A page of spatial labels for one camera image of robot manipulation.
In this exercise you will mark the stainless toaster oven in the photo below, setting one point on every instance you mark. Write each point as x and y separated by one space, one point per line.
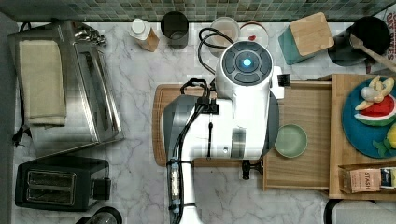
92 117

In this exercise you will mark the green ceramic bowl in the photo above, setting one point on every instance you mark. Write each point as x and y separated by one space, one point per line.
291 141

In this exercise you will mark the tea bag box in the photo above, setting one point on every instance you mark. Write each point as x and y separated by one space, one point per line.
367 179

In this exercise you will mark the teal box with wooden lid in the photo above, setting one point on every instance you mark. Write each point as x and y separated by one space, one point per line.
305 37

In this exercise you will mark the white capped bottle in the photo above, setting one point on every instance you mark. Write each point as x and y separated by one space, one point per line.
144 35

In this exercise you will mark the dark cylindrical cup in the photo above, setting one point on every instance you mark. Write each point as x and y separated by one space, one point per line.
175 27

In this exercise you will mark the plush peeled banana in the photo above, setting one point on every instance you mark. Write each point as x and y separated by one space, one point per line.
375 92

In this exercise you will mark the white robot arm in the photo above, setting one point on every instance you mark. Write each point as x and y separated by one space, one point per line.
243 64

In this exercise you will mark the clear plastic snack container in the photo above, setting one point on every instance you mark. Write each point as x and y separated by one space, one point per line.
229 27

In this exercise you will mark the wooden drawer with black handle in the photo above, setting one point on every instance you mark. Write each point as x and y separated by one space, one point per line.
308 105

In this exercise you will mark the black two-slot toaster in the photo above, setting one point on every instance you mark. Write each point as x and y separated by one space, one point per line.
62 183

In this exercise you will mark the blue round plate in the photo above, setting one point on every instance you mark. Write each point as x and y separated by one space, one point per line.
359 135

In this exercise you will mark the black round appliance lid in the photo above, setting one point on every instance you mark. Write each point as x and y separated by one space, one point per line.
104 215

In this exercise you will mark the black pot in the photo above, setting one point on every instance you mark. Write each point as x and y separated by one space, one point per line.
372 31

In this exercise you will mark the wooden drawer cabinet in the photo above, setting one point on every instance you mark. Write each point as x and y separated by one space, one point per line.
341 151

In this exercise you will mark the plush watermelon slice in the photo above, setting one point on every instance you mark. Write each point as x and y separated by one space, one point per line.
378 114

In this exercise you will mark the white bowl with red rim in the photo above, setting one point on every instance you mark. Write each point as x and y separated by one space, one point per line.
254 31

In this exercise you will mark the beige folded towel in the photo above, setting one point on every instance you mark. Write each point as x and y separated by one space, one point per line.
42 82

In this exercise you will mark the plush green and yellow fruit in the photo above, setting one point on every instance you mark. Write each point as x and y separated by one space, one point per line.
388 144

